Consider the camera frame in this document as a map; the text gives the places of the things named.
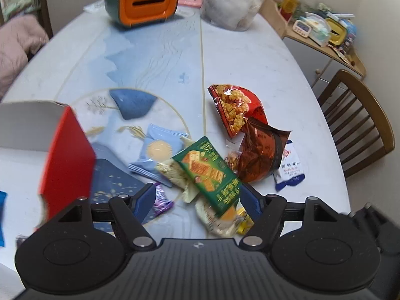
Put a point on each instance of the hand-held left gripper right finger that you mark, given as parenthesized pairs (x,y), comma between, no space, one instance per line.
(250,202)

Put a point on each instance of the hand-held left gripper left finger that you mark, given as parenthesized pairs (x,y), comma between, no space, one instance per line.
(144,200)

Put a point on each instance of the purple candy packet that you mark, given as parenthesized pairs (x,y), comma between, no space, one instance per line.
(162,201)

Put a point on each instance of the cream and orange snack packet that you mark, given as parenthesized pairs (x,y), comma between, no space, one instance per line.
(218,223)

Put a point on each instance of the green cracker packet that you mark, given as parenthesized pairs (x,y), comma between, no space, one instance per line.
(209,175)

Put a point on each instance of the brown foil snack bag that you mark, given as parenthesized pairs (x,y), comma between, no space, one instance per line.
(259,153)

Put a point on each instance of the white and blue snack packet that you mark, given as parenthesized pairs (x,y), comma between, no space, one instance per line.
(290,170)

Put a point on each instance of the red and white cardboard box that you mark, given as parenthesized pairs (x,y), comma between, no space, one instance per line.
(67,156)

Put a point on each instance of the light blue sun-print packet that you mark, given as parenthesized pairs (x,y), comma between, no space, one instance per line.
(156,151)

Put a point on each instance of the red popcorn snack bag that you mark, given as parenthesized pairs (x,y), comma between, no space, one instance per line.
(237,106)

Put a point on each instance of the wooden chair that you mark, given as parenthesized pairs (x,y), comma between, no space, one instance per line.
(356,115)

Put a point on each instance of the wooden side cabinet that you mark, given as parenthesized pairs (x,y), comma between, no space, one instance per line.
(325,56)

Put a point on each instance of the white digital timer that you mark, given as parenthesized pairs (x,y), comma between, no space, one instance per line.
(301,27)

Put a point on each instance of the pale green tissue pack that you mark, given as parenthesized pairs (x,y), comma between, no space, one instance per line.
(318,30)

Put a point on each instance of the yellow holder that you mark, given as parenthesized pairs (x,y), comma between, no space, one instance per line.
(336,31)

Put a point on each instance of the blue carton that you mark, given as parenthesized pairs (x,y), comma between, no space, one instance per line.
(351,34)

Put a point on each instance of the green and orange tissue box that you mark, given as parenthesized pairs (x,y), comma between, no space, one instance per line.
(143,1)

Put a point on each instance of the pink padded jacket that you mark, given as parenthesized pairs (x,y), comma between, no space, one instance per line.
(17,47)

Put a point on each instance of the white paper slip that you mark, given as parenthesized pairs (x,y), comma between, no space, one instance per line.
(93,6)

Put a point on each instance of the clear plastic bag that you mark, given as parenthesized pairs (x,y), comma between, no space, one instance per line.
(229,1)

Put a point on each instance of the white tube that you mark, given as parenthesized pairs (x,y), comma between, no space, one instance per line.
(340,15)

